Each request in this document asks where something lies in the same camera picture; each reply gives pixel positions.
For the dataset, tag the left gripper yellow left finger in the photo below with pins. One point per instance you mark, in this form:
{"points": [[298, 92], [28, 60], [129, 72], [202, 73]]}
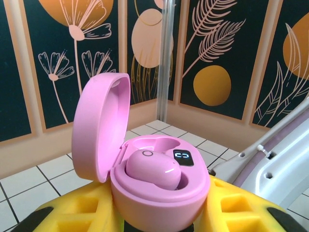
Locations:
{"points": [[79, 207]]}

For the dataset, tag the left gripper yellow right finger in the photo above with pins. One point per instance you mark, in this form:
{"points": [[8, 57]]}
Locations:
{"points": [[236, 207]]}

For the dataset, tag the pink earbud charging case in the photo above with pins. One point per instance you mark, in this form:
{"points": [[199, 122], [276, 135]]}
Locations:
{"points": [[154, 200]]}

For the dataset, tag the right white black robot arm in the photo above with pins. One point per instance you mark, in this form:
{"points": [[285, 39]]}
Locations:
{"points": [[277, 183]]}

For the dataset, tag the aluminium corner post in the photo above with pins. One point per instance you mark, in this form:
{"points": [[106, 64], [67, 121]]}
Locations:
{"points": [[165, 72]]}

